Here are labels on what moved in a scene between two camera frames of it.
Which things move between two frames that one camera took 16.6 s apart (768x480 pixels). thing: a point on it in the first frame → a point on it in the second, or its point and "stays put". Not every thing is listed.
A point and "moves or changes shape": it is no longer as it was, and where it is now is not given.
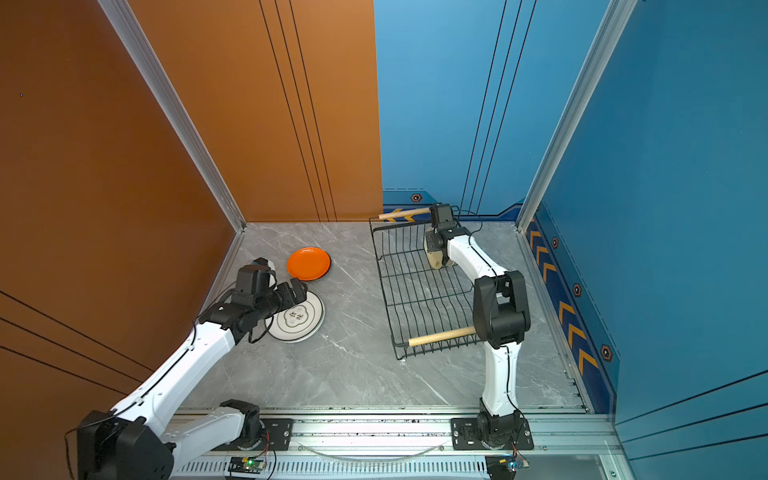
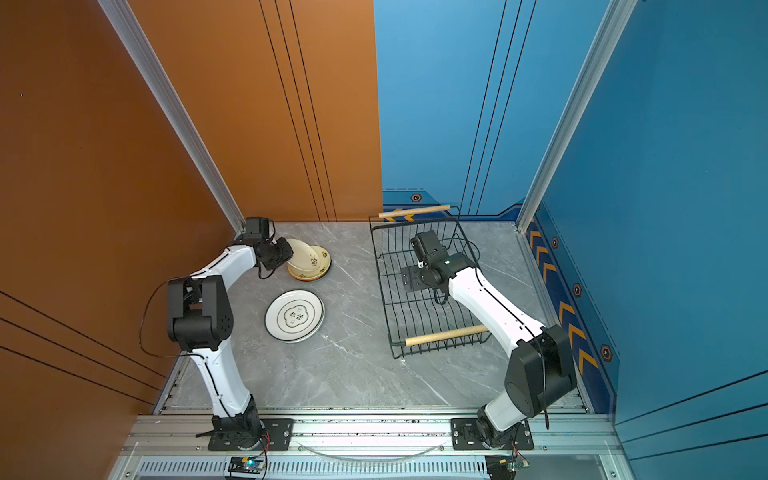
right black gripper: [430, 240] → [416, 284]
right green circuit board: [503, 467] stays put
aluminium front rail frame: [564, 447] stays put
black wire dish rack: [421, 300] stays put
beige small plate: [436, 259] moves or changes shape
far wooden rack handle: [409, 212] stays put
